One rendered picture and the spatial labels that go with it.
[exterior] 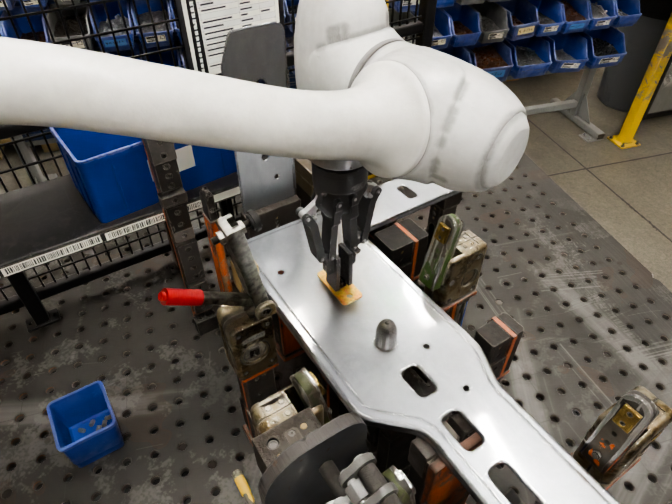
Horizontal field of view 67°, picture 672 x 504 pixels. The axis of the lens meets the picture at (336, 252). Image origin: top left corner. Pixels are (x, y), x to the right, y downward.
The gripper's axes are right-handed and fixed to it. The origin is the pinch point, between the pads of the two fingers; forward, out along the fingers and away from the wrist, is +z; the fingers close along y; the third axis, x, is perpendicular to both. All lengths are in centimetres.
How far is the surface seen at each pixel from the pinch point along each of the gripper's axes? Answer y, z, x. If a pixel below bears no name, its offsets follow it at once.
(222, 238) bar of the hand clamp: -17.6, -15.0, -0.8
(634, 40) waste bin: 292, 61, 118
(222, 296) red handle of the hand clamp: -19.1, -5.0, -0.4
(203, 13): 4, -22, 55
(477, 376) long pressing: 7.3, 5.3, -24.3
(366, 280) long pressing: 5.1, 5.3, -0.6
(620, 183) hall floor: 223, 106, 61
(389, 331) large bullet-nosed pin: -0.5, 1.2, -13.7
